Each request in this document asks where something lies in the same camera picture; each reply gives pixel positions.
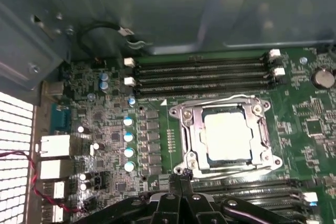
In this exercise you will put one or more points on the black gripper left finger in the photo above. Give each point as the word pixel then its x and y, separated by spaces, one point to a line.
pixel 165 212

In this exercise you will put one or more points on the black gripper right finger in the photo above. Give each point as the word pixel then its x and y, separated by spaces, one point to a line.
pixel 199 212

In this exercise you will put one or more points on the thin metal locking lever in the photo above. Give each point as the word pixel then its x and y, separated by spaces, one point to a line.
pixel 236 172
pixel 236 97

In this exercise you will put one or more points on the metal socket cover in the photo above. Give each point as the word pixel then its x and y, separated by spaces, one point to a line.
pixel 197 142

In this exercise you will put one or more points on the silver CPU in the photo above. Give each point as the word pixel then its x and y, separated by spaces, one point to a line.
pixel 225 134

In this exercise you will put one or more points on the CPU socket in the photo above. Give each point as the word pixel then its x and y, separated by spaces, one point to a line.
pixel 179 108

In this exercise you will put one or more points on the green motherboard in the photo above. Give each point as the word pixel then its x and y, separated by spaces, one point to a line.
pixel 288 142

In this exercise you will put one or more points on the round coin battery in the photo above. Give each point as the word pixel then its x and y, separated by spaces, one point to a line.
pixel 323 78

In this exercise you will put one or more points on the black PC case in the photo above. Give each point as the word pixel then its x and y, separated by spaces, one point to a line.
pixel 157 3

